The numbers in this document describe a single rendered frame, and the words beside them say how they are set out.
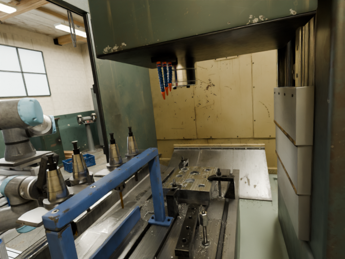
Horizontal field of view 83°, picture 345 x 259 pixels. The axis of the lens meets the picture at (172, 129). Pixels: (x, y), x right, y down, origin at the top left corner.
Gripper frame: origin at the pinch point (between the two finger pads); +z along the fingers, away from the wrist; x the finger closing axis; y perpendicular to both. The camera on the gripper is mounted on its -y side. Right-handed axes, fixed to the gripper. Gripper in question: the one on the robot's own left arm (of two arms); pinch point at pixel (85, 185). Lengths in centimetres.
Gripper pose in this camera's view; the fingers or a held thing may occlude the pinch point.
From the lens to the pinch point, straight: 64.5
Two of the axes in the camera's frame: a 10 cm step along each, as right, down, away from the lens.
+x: -3.4, 2.1, -9.2
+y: 1.2, 9.8, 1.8
